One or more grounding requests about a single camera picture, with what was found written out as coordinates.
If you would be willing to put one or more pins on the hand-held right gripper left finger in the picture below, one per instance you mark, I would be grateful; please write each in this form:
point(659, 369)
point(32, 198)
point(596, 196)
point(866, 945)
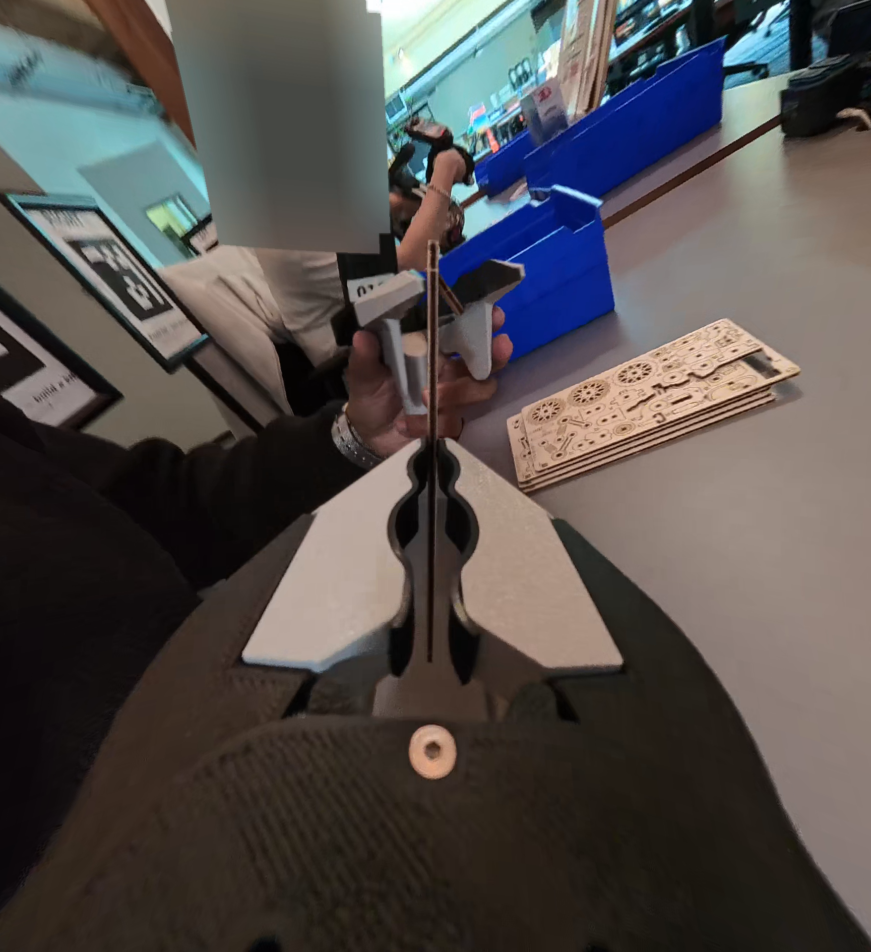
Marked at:
point(331, 587)

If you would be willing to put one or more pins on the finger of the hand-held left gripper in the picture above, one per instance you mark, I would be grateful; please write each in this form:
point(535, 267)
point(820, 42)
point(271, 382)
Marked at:
point(391, 297)
point(480, 335)

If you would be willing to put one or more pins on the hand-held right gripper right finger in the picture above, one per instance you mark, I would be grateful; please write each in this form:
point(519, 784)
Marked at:
point(532, 587)

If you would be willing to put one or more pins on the long wooden strip part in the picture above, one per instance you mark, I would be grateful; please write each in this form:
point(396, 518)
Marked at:
point(450, 294)

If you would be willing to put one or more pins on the single wooden puzzle sheet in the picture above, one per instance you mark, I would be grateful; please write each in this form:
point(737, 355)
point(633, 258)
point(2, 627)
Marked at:
point(432, 372)

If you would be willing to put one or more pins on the person's left forearm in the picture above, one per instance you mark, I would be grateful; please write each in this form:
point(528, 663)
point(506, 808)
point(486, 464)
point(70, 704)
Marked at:
point(242, 483)

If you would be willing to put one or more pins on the grey desk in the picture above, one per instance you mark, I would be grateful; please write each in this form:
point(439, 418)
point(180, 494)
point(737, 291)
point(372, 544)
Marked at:
point(703, 558)

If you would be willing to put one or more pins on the person's left hand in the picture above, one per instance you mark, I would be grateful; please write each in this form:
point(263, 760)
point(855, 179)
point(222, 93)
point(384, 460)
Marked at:
point(372, 394)

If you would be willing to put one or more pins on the short blue plastic bin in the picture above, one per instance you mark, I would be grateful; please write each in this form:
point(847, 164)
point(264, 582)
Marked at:
point(547, 290)

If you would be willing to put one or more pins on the silver wristwatch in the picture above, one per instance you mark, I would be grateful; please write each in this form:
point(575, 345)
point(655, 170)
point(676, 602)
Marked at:
point(354, 442)

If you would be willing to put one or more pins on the small blue plastic bin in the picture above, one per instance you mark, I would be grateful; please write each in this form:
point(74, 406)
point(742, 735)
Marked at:
point(506, 163)

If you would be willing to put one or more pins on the stack of wooden puzzle sheets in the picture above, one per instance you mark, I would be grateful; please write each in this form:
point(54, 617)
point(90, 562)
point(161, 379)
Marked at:
point(651, 401)

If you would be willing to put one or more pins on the red white carton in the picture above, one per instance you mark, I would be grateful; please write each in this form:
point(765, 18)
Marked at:
point(543, 111)

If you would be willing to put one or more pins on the framed marker poster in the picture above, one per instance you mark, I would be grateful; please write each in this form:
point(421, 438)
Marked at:
point(11, 357)
point(108, 275)

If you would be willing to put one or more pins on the long blue plastic bin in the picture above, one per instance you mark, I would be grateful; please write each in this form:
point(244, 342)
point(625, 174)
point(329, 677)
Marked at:
point(629, 126)

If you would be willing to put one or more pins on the leaning cardboard sheets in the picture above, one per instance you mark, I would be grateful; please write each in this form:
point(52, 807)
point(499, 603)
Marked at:
point(588, 52)

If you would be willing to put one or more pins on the black charger dock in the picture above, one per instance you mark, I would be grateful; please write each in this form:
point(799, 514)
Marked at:
point(845, 82)

